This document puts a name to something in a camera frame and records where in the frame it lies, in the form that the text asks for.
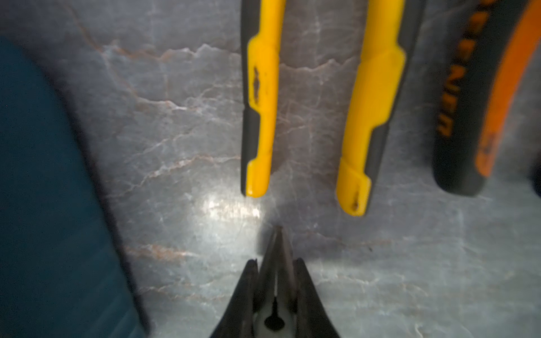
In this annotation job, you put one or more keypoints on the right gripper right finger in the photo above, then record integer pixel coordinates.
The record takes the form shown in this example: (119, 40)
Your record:
(312, 320)

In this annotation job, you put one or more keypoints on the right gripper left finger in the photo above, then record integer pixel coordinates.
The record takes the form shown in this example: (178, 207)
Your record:
(237, 320)

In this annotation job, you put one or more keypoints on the orange black pliers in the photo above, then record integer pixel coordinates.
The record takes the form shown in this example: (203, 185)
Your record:
(275, 299)

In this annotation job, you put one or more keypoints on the yellow grey pliers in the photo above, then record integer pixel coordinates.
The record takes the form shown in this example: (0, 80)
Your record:
(389, 39)

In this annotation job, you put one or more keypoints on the grey orange Greener pliers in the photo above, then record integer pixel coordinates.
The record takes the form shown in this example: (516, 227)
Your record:
(490, 60)

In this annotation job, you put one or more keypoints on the teal plastic storage box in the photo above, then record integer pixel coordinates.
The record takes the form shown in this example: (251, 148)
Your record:
(60, 271)

